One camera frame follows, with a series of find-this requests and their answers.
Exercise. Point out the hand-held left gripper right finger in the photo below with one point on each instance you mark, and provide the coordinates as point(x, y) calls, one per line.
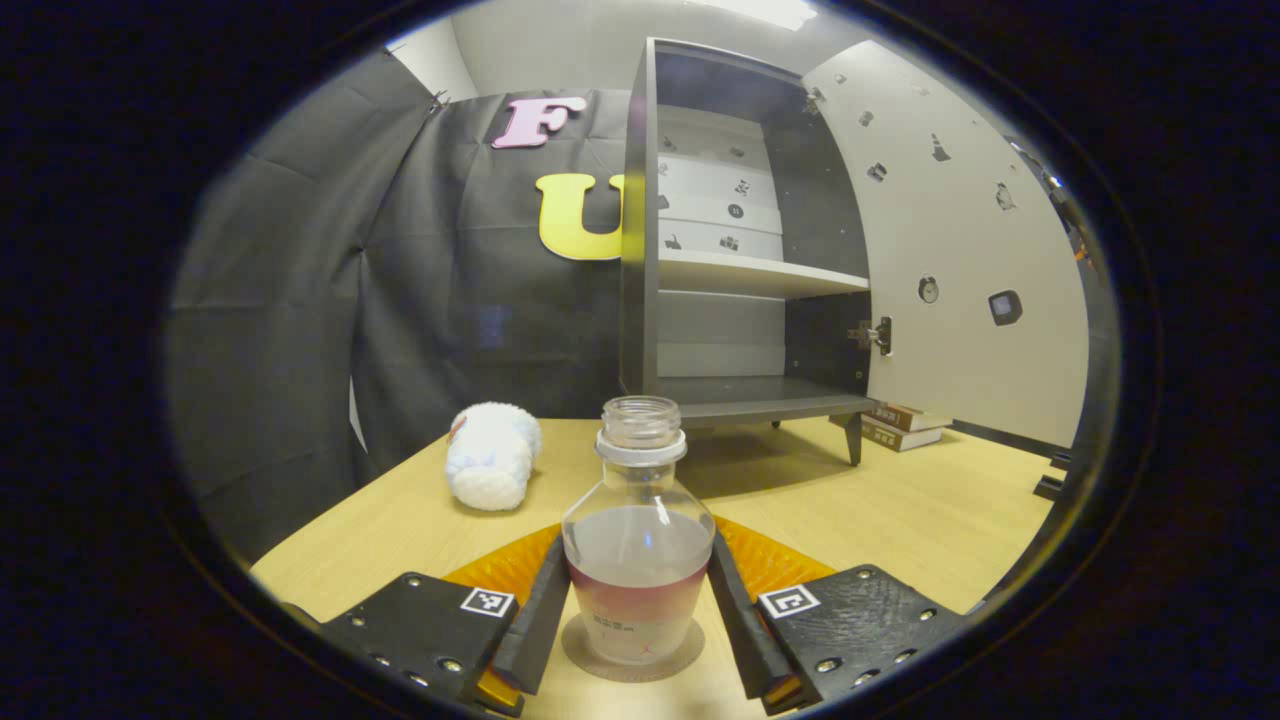
point(735, 620)

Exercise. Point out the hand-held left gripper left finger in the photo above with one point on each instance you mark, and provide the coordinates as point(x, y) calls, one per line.
point(545, 620)

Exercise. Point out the round grey coaster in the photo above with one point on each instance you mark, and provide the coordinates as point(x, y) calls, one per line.
point(640, 673)

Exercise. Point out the clear bottle with pink label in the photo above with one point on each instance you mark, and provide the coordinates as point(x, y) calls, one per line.
point(640, 560)

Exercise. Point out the grey cabinet door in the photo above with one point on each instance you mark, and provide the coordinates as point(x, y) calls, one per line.
point(960, 220)

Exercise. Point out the metal door hinge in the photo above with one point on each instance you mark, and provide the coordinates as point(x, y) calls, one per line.
point(872, 336)
point(813, 100)

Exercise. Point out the white cabinet shelf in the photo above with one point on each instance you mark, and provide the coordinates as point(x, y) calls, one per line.
point(740, 272)

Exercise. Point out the white fluffy rolled towel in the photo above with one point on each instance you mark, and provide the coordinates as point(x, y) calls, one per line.
point(490, 460)

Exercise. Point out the brown book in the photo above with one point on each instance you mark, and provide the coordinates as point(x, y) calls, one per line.
point(890, 438)

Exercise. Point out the black backdrop cloth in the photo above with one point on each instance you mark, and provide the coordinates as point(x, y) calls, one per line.
point(300, 300)

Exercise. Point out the ceiling light panel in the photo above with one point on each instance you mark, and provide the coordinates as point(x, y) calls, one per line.
point(760, 12)

